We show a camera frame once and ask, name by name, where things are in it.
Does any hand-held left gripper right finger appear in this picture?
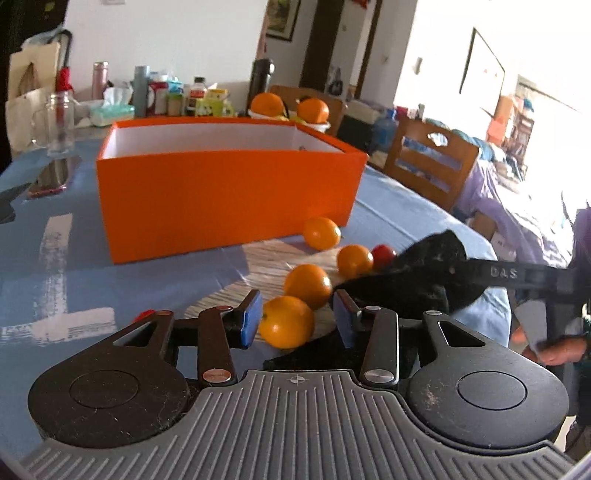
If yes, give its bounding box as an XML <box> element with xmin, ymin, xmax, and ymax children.
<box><xmin>332</xmin><ymin>291</ymin><xmax>525</xmax><ymax>388</ymax></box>

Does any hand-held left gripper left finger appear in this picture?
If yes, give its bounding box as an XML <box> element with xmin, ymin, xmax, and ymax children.
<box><xmin>69</xmin><ymin>290</ymin><xmax>264</xmax><ymax>387</ymax></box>

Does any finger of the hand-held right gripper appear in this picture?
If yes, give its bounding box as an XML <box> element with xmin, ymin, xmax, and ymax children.
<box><xmin>392</xmin><ymin>230</ymin><xmax>468</xmax><ymax>280</ymax></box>
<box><xmin>333</xmin><ymin>271</ymin><xmax>482</xmax><ymax>324</ymax></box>

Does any small orange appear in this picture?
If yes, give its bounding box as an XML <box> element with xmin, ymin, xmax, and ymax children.
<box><xmin>283</xmin><ymin>264</ymin><xmax>334</xmax><ymax>311</ymax></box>
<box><xmin>259</xmin><ymin>295</ymin><xmax>315</xmax><ymax>350</ymax></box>
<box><xmin>302</xmin><ymin>217</ymin><xmax>342</xmax><ymax>251</ymax></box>
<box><xmin>337</xmin><ymin>244</ymin><xmax>375</xmax><ymax>280</ymax></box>

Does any orange cardboard box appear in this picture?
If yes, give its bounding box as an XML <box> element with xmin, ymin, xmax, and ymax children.
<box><xmin>96</xmin><ymin>116</ymin><xmax>369</xmax><ymax>265</ymax></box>

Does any person's right hand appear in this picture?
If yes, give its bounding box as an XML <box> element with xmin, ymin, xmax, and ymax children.
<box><xmin>531</xmin><ymin>336</ymin><xmax>591</xmax><ymax>368</ymax></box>

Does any purple blanket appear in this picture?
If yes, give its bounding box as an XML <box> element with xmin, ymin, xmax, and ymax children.
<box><xmin>452</xmin><ymin>150</ymin><xmax>579</xmax><ymax>280</ymax></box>

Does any wooden dining chair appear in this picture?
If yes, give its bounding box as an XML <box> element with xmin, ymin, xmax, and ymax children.
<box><xmin>385</xmin><ymin>117</ymin><xmax>482</xmax><ymax>214</ymax></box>
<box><xmin>269</xmin><ymin>84</ymin><xmax>347</xmax><ymax>137</ymax></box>

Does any blue water jug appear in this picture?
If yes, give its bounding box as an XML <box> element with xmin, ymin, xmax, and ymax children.
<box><xmin>372</xmin><ymin>108</ymin><xmax>399</xmax><ymax>156</ymax></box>

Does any white bowl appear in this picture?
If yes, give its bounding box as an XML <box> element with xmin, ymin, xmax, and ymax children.
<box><xmin>248</xmin><ymin>108</ymin><xmax>332</xmax><ymax>135</ymax></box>

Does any green panda mug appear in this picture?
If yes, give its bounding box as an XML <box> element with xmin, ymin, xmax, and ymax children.
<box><xmin>195</xmin><ymin>98</ymin><xmax>236</xmax><ymax>118</ymax></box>

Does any dark bottle with red label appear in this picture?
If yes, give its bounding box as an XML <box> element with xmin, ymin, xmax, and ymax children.
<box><xmin>185</xmin><ymin>77</ymin><xmax>208</xmax><ymax>116</ymax></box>

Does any black thermos flask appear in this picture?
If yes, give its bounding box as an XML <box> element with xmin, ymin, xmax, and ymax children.
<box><xmin>249</xmin><ymin>58</ymin><xmax>275</xmax><ymax>110</ymax></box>

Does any red and white container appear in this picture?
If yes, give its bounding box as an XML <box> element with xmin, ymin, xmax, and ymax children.
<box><xmin>148</xmin><ymin>82</ymin><xmax>169</xmax><ymax>116</ymax></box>

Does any smartphone in clear case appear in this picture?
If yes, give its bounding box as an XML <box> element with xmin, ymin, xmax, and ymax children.
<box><xmin>28</xmin><ymin>156</ymin><xmax>82</xmax><ymax>199</ymax></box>

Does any green tissue pack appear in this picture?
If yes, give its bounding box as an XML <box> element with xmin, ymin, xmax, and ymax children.
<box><xmin>89</xmin><ymin>88</ymin><xmax>136</xmax><ymax>127</ymax></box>

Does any grey tall bottle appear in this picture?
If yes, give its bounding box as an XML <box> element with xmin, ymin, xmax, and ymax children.
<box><xmin>133</xmin><ymin>65</ymin><xmax>151</xmax><ymax>117</ymax></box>

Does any clear glass mug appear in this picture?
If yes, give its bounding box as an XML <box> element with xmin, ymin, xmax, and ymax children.
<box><xmin>30</xmin><ymin>91</ymin><xmax>76</xmax><ymax>156</ymax></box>

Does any pink metal bottle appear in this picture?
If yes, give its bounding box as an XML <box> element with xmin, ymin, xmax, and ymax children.
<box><xmin>91</xmin><ymin>61</ymin><xmax>109</xmax><ymax>100</ymax></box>

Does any white tote bag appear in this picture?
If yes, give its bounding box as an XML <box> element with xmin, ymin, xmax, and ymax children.
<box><xmin>6</xmin><ymin>88</ymin><xmax>57</xmax><ymax>153</ymax></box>

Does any red folded umbrella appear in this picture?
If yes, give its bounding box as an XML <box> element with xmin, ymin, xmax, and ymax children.
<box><xmin>55</xmin><ymin>30</ymin><xmax>75</xmax><ymax>93</ymax></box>

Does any brown paper bag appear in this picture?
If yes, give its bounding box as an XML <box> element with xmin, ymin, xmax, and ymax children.
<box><xmin>8</xmin><ymin>42</ymin><xmax>61</xmax><ymax>100</ymax></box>

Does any large framed wall picture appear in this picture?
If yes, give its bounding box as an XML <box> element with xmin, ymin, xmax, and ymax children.
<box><xmin>459</xmin><ymin>28</ymin><xmax>507</xmax><ymax>117</ymax></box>

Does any small framed wall picture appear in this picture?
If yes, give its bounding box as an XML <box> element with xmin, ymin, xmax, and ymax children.
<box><xmin>265</xmin><ymin>0</ymin><xmax>301</xmax><ymax>43</ymax></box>

